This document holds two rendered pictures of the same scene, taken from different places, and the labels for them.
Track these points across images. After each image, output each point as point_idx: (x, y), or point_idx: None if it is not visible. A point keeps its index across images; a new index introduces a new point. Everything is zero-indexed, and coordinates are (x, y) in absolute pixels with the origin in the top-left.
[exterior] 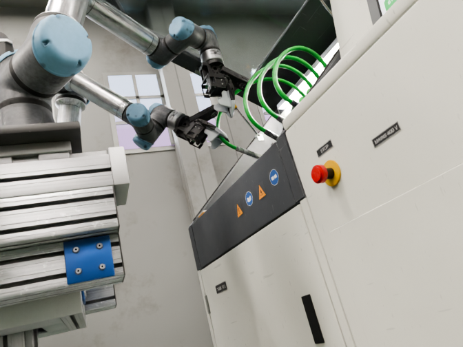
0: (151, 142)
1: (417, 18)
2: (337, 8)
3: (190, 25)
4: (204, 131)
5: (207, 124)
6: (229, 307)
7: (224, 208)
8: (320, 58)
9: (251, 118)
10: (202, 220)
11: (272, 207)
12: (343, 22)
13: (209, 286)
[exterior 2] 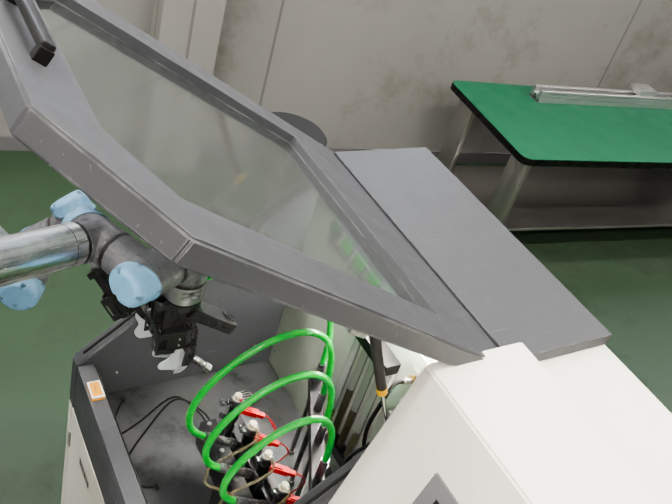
0: None
1: None
2: (372, 462)
3: (152, 296)
4: (137, 315)
5: (142, 317)
6: (84, 495)
7: (108, 471)
8: (330, 429)
9: (189, 429)
10: (88, 405)
11: None
12: (358, 491)
13: (75, 438)
